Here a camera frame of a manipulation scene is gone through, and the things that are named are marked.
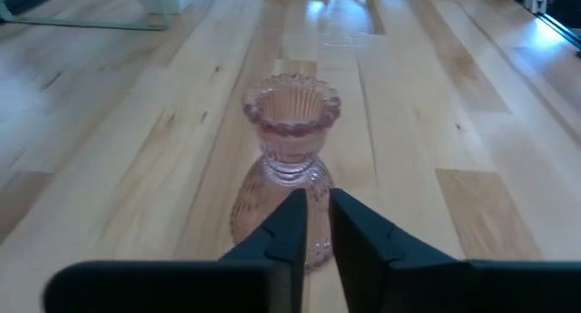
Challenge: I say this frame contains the pink glass candle holder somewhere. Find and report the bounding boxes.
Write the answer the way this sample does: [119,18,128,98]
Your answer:
[229,72,342,273]

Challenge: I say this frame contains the green perforated metal shelf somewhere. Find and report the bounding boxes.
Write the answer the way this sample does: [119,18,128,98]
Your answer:
[0,0,172,32]

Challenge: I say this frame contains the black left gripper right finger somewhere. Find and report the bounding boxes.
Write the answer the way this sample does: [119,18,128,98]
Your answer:
[329,188,581,313]

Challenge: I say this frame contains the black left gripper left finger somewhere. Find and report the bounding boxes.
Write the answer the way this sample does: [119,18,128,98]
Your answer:
[41,188,310,313]

